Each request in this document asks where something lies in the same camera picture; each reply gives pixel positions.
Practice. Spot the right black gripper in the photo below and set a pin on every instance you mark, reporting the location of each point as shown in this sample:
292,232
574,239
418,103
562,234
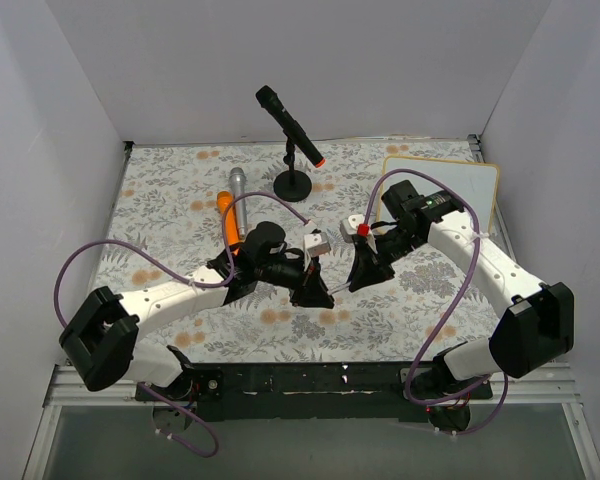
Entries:
368,257

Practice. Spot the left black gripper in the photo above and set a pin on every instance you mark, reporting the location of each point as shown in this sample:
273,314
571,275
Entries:
309,281

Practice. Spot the red capped whiteboard marker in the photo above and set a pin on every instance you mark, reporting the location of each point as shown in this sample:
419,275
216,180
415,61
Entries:
340,288

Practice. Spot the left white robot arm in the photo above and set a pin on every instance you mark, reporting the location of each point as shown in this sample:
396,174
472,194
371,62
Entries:
103,340

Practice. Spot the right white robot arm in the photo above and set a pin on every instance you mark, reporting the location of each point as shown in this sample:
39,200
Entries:
536,320

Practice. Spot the yellow framed whiteboard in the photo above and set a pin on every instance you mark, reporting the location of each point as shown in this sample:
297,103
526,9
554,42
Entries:
475,182

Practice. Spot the black microphone stand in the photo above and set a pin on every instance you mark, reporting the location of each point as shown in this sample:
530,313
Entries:
291,185

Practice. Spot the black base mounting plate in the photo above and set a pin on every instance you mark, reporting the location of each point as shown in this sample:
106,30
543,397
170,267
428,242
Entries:
259,391

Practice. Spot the silver microphone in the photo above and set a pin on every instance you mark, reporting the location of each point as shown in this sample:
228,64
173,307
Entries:
237,183

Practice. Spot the floral table mat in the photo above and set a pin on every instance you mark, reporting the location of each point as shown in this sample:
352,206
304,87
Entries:
166,219

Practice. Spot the black microphone orange tip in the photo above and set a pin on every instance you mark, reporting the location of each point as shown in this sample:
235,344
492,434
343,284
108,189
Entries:
269,101

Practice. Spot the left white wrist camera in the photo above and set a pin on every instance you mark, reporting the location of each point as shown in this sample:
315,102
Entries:
315,244

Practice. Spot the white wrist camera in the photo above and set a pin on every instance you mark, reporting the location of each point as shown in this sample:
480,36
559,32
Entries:
355,230
315,244

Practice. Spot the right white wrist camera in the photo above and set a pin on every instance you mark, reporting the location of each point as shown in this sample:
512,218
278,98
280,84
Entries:
355,230

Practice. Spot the aluminium frame rail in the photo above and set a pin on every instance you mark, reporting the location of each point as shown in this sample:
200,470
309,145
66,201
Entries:
554,384

